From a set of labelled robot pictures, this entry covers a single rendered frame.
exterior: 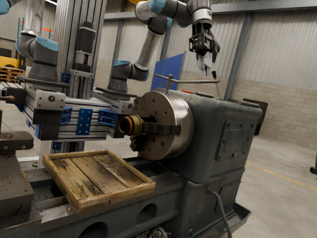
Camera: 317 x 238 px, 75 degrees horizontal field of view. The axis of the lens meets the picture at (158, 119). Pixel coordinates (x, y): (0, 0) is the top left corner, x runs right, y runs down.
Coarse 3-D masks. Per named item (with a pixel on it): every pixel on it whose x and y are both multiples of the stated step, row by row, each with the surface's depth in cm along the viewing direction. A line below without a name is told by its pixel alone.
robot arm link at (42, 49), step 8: (32, 40) 114; (40, 40) 110; (48, 40) 111; (32, 48) 112; (40, 48) 110; (48, 48) 111; (56, 48) 115; (32, 56) 116; (40, 56) 111; (48, 56) 112; (56, 56) 116; (56, 64) 118
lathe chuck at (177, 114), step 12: (144, 96) 96; (156, 96) 91; (168, 96) 89; (156, 108) 90; (168, 108) 85; (180, 108) 87; (156, 120) 90; (168, 120) 85; (180, 120) 84; (180, 132) 84; (144, 144) 95; (156, 144) 90; (168, 144) 84; (180, 144) 87; (144, 156) 95; (156, 156) 89; (168, 156) 89
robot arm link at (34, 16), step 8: (32, 0) 113; (40, 0) 115; (32, 8) 114; (40, 8) 116; (32, 16) 115; (40, 16) 117; (32, 24) 116; (40, 24) 119; (24, 32) 115; (32, 32) 116; (40, 32) 120; (24, 40) 115; (16, 48) 119; (24, 48) 115; (24, 56) 122
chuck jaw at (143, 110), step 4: (136, 100) 94; (140, 100) 93; (144, 100) 95; (136, 104) 94; (140, 104) 92; (144, 104) 94; (136, 108) 91; (140, 108) 91; (144, 108) 93; (136, 112) 88; (140, 112) 90; (144, 112) 92; (148, 112) 93; (140, 116) 89; (144, 116) 91; (148, 116) 92; (152, 116) 94; (144, 120) 94; (148, 120) 97
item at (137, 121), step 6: (120, 120) 84; (126, 120) 81; (132, 120) 83; (138, 120) 84; (120, 126) 85; (126, 126) 88; (132, 126) 81; (138, 126) 83; (120, 132) 84; (126, 132) 81; (132, 132) 83; (138, 132) 84
